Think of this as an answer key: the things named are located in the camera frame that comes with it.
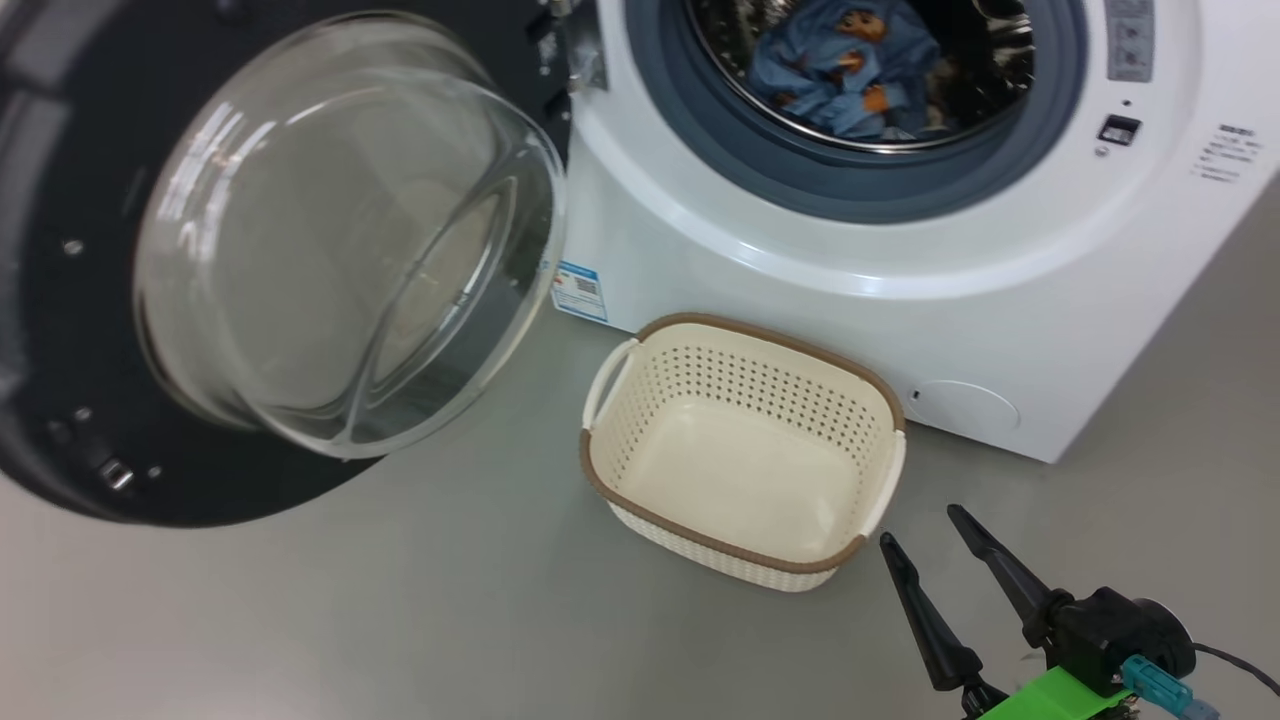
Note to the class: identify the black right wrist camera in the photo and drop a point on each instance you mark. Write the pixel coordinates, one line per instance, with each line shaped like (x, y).
(1105, 625)

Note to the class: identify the black glass washing machine door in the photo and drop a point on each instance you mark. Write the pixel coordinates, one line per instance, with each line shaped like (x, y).
(80, 330)

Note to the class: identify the white front-load washing machine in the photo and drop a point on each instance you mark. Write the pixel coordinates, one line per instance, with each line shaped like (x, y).
(1000, 320)

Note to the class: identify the grey instruction sticker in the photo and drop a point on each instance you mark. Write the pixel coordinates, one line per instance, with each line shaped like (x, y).
(1130, 40)

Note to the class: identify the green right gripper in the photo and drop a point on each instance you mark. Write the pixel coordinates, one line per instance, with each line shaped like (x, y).
(1050, 700)

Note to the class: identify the blue cartoon print garment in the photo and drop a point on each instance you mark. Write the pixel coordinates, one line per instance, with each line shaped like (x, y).
(830, 80)

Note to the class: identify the round white filter cover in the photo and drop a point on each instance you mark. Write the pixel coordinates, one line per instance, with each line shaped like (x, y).
(965, 405)

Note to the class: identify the cream perforated laundry basket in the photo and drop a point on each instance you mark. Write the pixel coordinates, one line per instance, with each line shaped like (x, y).
(740, 470)

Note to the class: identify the blue energy label sticker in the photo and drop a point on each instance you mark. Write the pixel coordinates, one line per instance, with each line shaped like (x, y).
(578, 290)

